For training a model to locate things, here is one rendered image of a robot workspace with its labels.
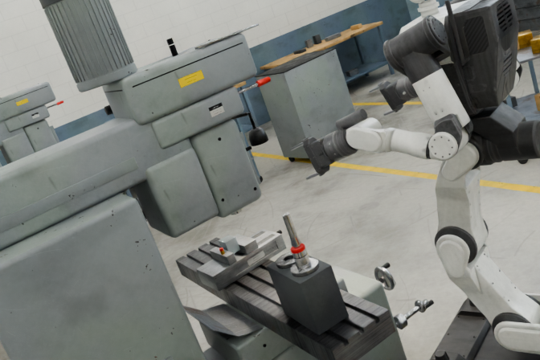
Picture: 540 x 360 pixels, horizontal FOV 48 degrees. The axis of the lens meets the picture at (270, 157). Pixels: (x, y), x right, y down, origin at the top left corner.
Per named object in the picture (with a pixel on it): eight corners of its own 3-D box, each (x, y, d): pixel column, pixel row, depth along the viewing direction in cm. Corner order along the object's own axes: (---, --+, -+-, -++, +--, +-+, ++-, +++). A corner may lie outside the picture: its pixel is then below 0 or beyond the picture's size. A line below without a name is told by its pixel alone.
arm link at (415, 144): (402, 145, 180) (466, 160, 170) (388, 156, 172) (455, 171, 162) (405, 112, 176) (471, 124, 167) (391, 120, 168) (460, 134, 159)
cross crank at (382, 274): (386, 281, 271) (378, 259, 268) (404, 288, 261) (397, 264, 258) (360, 300, 264) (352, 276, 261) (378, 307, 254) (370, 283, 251)
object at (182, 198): (194, 205, 228) (168, 142, 222) (222, 214, 207) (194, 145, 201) (149, 228, 220) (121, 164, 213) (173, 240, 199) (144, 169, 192)
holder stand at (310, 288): (312, 296, 208) (294, 245, 203) (349, 316, 189) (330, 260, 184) (284, 313, 204) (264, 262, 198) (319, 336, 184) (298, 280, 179)
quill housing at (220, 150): (240, 190, 236) (211, 115, 228) (267, 197, 218) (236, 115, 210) (198, 213, 228) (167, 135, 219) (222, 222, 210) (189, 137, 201)
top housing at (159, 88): (227, 78, 233) (213, 38, 229) (261, 74, 210) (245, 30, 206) (116, 125, 212) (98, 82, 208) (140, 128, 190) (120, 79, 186)
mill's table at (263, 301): (222, 251, 294) (216, 236, 292) (396, 330, 187) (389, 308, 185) (181, 275, 284) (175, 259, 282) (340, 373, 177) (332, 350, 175)
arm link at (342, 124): (357, 149, 190) (387, 137, 183) (342, 160, 181) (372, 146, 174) (341, 118, 189) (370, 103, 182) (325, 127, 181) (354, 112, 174)
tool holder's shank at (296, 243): (292, 245, 187) (281, 213, 184) (302, 243, 186) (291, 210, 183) (292, 250, 184) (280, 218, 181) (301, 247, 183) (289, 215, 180)
